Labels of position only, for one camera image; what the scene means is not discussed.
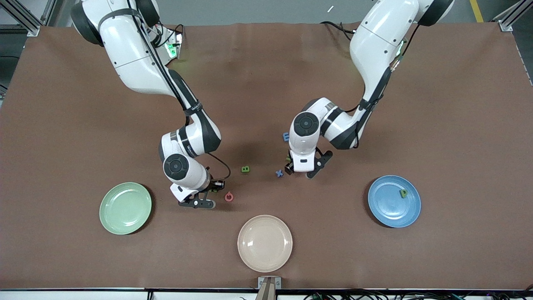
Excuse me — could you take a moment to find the green plate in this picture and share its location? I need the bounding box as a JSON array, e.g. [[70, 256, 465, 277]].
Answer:
[[99, 182, 152, 235]]

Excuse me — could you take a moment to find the beige plate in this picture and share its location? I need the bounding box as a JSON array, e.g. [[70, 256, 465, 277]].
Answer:
[[237, 215, 293, 273]]

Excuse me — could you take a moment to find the brown table cloth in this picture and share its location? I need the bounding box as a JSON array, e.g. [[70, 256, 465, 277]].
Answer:
[[0, 21, 533, 291]]

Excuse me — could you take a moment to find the blue plate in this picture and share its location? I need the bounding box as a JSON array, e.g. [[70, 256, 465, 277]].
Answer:
[[368, 175, 421, 228]]

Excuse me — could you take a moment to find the white table ledge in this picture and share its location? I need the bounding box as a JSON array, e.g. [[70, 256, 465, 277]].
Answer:
[[0, 289, 533, 300]]

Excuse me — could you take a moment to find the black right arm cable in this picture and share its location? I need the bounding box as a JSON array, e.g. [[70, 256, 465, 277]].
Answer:
[[125, 0, 232, 184]]

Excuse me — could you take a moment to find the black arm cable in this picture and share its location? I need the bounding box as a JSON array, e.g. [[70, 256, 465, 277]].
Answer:
[[125, 0, 232, 184], [352, 23, 419, 115]]

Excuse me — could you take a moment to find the metal bracket with brown post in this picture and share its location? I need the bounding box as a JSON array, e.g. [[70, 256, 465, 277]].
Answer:
[[255, 276, 282, 300]]

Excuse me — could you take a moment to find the black left base cable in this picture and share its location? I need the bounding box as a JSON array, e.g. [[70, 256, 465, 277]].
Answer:
[[320, 20, 354, 42]]

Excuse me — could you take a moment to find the black base cable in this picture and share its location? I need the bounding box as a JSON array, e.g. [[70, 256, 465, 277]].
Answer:
[[164, 23, 185, 47], [320, 20, 354, 42]]

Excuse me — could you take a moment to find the black right base cable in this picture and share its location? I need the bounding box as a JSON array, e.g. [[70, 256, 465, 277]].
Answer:
[[164, 23, 185, 47]]

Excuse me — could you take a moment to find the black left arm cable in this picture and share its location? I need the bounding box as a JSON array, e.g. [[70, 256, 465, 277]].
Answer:
[[352, 23, 419, 115]]

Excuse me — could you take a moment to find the aluminium frame post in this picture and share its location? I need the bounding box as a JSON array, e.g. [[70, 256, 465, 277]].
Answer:
[[493, 0, 533, 32], [0, 0, 42, 37]]

